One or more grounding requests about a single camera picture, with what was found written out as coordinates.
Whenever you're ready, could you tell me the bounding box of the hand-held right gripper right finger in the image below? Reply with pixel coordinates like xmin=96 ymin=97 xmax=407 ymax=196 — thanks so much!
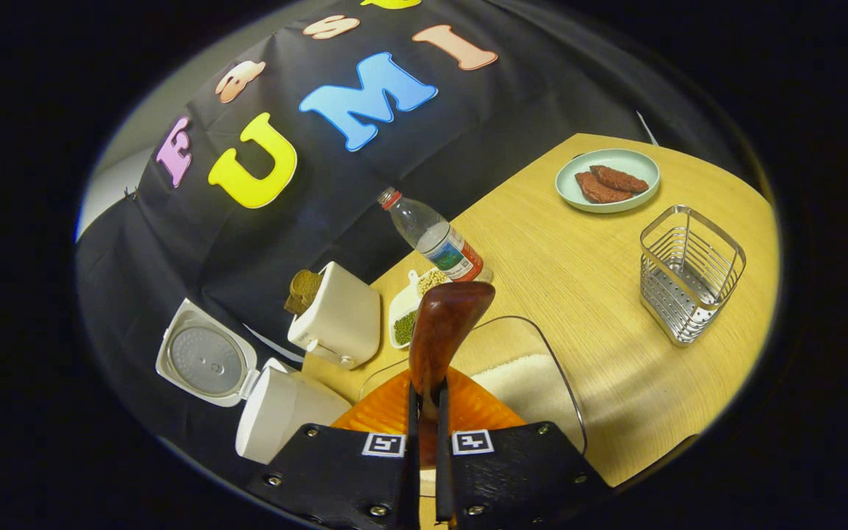
xmin=435 ymin=367 xmax=612 ymax=530

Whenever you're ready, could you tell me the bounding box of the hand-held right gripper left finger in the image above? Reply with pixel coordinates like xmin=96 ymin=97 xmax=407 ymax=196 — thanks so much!
xmin=246 ymin=367 xmax=422 ymax=530

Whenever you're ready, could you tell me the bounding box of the white rice cooker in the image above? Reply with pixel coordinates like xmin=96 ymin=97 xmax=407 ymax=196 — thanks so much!
xmin=155 ymin=298 xmax=353 ymax=466

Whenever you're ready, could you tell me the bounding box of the white rice heap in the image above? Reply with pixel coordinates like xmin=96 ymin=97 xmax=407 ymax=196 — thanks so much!
xmin=468 ymin=353 xmax=581 ymax=444

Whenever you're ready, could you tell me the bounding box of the brown wooden spoon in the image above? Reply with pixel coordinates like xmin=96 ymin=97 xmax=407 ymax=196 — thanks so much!
xmin=408 ymin=280 xmax=497 ymax=479

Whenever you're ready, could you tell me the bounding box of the metal wire chopstick holder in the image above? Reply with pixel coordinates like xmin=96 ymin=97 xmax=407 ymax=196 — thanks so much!
xmin=639 ymin=205 xmax=747 ymax=348

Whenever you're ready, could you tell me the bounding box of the clear plastic container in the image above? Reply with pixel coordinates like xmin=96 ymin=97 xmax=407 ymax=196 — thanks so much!
xmin=358 ymin=317 xmax=588 ymax=453

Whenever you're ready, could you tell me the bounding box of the white toaster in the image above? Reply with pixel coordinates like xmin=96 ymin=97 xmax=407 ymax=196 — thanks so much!
xmin=288 ymin=261 xmax=382 ymax=370

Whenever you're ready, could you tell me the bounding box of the white divided dish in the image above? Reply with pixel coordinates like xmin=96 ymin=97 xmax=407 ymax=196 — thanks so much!
xmin=389 ymin=266 xmax=454 ymax=349

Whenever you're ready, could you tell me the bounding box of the clear plastic water bottle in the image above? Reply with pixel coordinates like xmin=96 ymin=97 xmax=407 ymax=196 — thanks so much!
xmin=378 ymin=186 xmax=493 ymax=284

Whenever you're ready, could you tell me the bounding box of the brown meat piece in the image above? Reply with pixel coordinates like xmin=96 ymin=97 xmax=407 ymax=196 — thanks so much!
xmin=590 ymin=165 xmax=649 ymax=194
xmin=575 ymin=171 xmax=635 ymax=205

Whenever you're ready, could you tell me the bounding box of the pale green plate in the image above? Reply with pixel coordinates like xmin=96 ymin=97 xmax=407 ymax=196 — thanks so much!
xmin=555 ymin=149 xmax=661 ymax=214

